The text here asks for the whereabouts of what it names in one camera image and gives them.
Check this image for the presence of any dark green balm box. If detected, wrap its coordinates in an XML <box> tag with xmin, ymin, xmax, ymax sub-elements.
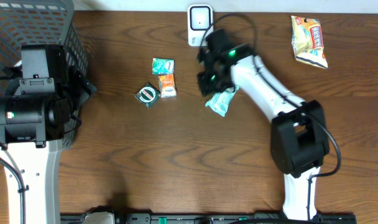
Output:
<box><xmin>134</xmin><ymin>83</ymin><xmax>161</xmax><ymax>109</ymax></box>

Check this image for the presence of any teal tissue packet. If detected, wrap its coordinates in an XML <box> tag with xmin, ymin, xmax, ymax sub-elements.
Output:
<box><xmin>152</xmin><ymin>58</ymin><xmax>175</xmax><ymax>75</ymax></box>

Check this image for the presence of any orange tissue packet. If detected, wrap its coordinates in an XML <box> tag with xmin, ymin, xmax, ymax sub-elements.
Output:
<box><xmin>159</xmin><ymin>74</ymin><xmax>177</xmax><ymax>98</ymax></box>

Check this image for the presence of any left black cable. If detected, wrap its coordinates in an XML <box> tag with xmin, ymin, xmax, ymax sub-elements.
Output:
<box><xmin>0</xmin><ymin>151</ymin><xmax>30</xmax><ymax>224</ymax></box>

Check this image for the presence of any grey plastic shopping basket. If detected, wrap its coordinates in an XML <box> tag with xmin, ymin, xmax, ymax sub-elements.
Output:
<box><xmin>0</xmin><ymin>0</ymin><xmax>88</xmax><ymax>146</ymax></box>

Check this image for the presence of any light green pouch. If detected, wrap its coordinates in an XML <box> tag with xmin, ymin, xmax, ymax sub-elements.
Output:
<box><xmin>205</xmin><ymin>86</ymin><xmax>239</xmax><ymax>117</ymax></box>

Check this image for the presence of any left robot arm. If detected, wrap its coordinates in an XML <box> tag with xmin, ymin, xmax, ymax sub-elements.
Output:
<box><xmin>0</xmin><ymin>44</ymin><xmax>96</xmax><ymax>223</ymax></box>

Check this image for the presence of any black cable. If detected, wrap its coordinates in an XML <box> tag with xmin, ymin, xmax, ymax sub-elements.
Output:
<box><xmin>0</xmin><ymin>151</ymin><xmax>30</xmax><ymax>224</ymax></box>
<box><xmin>198</xmin><ymin>12</ymin><xmax>343</xmax><ymax>222</ymax></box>

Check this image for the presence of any right black cable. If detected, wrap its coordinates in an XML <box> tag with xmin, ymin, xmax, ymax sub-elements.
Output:
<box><xmin>198</xmin><ymin>12</ymin><xmax>343</xmax><ymax>222</ymax></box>

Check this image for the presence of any yellow snack chip bag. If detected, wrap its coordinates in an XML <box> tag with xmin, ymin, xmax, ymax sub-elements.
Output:
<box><xmin>291</xmin><ymin>16</ymin><xmax>328</xmax><ymax>69</ymax></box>

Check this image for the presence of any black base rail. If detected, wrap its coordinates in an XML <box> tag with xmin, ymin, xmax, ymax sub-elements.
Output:
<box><xmin>60</xmin><ymin>212</ymin><xmax>358</xmax><ymax>224</ymax></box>

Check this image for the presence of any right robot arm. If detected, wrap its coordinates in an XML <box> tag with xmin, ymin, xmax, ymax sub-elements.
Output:
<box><xmin>198</xmin><ymin>29</ymin><xmax>330</xmax><ymax>221</ymax></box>

